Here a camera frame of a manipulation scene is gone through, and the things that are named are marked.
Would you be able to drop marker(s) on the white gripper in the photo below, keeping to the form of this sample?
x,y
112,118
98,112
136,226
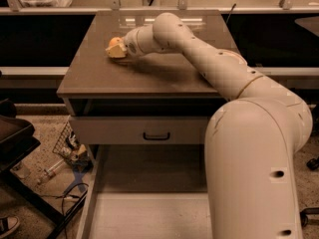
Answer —
x,y
131,43

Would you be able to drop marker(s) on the orange fruit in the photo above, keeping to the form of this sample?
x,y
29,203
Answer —
x,y
116,42

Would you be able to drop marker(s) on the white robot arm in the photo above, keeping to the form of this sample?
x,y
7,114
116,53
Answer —
x,y
249,142

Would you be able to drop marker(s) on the grey drawer cabinet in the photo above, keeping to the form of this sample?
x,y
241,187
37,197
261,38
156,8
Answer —
x,y
156,85

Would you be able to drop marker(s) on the open middle drawer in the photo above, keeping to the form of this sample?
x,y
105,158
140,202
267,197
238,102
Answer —
x,y
147,192

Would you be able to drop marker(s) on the dark office chair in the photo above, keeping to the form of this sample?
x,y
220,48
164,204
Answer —
x,y
16,142

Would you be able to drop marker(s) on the clear plastic bottle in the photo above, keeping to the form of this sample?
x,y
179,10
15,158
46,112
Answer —
x,y
49,173

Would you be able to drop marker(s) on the black and white sneaker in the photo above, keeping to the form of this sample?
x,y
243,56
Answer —
x,y
8,225

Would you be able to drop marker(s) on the black chair base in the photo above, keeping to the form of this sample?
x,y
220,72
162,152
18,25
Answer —
x,y
313,163

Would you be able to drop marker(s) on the upper drawer with black handle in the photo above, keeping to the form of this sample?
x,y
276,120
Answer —
x,y
139,130

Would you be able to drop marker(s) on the wire mesh basket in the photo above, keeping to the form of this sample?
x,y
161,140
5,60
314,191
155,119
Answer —
x,y
69,148

